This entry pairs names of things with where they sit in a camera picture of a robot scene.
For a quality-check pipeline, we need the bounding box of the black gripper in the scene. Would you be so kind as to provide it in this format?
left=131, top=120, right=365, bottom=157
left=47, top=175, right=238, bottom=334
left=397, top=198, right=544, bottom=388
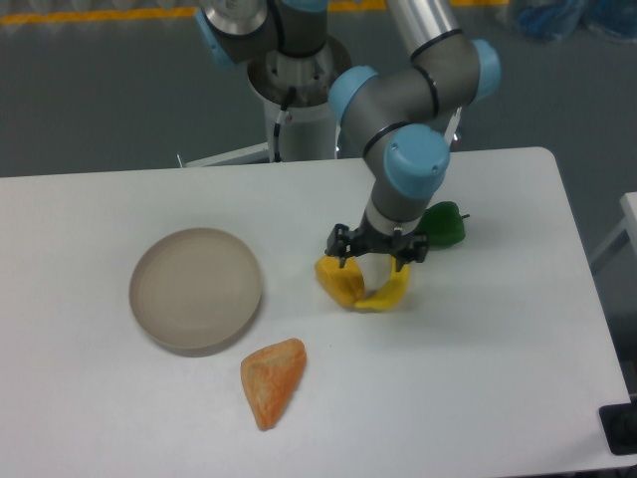
left=324, top=222, right=429, bottom=273

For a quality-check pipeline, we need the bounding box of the yellow bell pepper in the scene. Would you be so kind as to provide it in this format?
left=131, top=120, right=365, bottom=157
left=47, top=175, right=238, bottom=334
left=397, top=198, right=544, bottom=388
left=315, top=256, right=365, bottom=308

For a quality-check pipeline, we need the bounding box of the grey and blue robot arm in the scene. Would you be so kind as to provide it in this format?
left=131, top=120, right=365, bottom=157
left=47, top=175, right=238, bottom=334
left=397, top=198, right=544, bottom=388
left=194, top=1, right=502, bottom=266

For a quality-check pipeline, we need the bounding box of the green bell pepper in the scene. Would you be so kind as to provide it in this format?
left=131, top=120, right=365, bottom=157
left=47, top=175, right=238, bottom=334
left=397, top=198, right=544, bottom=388
left=415, top=201, right=469, bottom=247

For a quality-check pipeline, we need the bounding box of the yellow banana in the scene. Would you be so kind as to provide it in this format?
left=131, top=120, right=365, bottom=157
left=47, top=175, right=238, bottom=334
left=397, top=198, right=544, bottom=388
left=353, top=256, right=410, bottom=312

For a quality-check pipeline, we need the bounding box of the orange triangular bread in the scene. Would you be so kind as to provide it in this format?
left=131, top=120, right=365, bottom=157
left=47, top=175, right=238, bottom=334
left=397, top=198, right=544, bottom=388
left=240, top=338, right=307, bottom=431

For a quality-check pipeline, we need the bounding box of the beige round plate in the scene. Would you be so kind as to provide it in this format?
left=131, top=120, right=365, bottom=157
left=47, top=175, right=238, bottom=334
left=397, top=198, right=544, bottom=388
left=128, top=228, right=263, bottom=357

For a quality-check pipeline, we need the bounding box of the white furniture at right edge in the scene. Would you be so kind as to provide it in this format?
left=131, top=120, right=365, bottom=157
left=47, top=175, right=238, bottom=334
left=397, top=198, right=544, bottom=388
left=589, top=191, right=636, bottom=275

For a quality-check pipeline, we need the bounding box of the black device at table edge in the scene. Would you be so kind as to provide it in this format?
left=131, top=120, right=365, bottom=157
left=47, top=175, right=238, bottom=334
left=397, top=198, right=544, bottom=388
left=598, top=402, right=636, bottom=456

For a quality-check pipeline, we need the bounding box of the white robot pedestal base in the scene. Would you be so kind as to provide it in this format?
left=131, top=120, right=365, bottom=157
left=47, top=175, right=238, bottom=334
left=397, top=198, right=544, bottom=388
left=180, top=35, right=351, bottom=167

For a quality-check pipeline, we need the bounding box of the black cable on pedestal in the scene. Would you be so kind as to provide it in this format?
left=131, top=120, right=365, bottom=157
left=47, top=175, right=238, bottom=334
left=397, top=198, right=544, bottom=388
left=271, top=86, right=298, bottom=163

